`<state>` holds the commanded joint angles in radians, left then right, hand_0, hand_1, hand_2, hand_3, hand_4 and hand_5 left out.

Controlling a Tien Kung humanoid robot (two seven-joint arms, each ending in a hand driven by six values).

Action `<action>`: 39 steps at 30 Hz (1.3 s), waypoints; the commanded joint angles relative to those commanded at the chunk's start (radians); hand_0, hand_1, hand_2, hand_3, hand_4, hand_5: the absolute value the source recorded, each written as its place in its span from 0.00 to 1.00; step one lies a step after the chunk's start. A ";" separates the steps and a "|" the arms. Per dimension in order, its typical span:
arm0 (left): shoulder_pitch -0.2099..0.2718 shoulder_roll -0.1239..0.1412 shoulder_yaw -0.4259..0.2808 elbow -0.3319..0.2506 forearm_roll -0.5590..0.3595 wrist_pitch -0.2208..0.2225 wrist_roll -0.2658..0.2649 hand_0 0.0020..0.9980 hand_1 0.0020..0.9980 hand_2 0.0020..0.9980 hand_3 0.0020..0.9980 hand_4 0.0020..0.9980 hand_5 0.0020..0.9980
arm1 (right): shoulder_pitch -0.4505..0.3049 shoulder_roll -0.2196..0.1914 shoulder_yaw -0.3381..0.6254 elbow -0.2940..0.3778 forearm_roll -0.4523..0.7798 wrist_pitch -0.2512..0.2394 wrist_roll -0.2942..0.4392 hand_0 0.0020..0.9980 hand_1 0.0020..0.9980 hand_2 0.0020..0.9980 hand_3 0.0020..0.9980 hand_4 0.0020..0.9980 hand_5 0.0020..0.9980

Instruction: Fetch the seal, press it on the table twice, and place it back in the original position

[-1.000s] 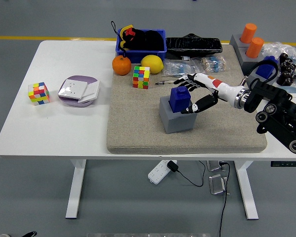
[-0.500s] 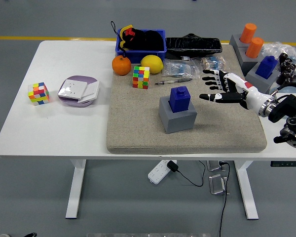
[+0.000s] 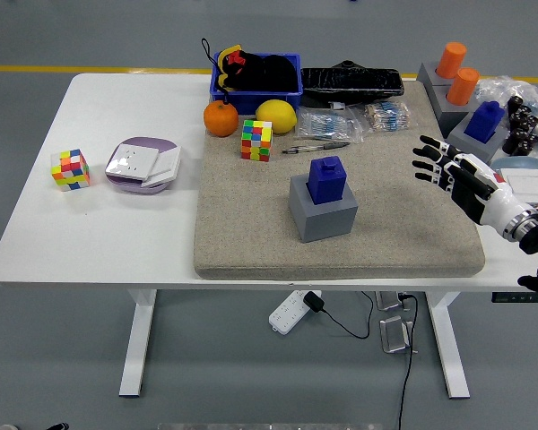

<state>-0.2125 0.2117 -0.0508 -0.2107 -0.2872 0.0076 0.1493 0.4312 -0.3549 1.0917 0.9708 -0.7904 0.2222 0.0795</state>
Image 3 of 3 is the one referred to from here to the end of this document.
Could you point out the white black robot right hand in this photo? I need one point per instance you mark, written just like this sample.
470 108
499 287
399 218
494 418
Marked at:
497 201

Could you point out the black white robot left hand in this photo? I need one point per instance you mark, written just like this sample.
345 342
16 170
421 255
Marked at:
59 426

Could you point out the blue square seal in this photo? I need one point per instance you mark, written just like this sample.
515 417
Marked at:
484 121
325 181

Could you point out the grey square seal holder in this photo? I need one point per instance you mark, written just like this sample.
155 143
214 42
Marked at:
327 224
462 140

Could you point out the grey round-hole seal holder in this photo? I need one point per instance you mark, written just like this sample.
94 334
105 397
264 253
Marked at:
450 116
427 74

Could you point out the orange cylinder seal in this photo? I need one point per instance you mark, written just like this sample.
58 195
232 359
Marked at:
452 60
462 87

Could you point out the light blue plate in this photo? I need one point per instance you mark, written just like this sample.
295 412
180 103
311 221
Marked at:
520 162

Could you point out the dark brown small bottle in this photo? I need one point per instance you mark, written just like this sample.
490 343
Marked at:
520 142
526 111
514 104
526 122

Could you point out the black table control panel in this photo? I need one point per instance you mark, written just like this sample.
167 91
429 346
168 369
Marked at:
511 298

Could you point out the white table leg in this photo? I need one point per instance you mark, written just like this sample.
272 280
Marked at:
450 354
136 349

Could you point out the clear plastic bag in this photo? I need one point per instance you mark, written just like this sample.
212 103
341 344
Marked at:
533 92

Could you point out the clear bag of mixed resistors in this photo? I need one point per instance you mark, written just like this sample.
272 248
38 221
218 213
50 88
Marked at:
385 116

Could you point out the clear acrylic stand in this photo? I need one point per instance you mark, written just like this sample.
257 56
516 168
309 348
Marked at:
387 301
395 336

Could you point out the silver black pen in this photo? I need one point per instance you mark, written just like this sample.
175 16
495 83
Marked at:
327 146

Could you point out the black wrapped long device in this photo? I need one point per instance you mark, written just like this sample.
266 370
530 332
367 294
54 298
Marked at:
354 83

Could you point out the clear bag of blue resistors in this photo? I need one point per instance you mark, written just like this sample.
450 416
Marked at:
327 125

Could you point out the small white connector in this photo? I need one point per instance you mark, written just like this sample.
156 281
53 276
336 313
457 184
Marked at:
337 105

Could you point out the black power adapter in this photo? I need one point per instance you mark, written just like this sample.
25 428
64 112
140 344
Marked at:
314 301

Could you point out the yellow lemon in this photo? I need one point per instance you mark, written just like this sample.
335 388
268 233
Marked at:
276 116

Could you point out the white power strip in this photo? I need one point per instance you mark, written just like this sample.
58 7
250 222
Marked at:
287 313

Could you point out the grey-brown mat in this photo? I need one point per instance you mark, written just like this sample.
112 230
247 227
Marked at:
251 224

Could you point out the multicolour puzzle cube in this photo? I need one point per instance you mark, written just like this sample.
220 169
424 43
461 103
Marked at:
257 141
71 170

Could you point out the black cloth pouch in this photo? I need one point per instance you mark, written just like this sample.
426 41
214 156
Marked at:
273 74

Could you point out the blue plastic bin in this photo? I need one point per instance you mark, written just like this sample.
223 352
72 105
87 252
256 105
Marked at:
260 100

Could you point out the white socket panel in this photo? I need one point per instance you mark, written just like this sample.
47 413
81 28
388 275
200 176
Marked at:
132 161

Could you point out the orange fruit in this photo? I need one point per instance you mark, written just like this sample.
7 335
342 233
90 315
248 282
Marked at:
221 118

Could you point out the yellow black red tool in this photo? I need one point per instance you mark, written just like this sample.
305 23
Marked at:
224 57

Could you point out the white switch panel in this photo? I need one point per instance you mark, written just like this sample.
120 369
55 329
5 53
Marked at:
168 168

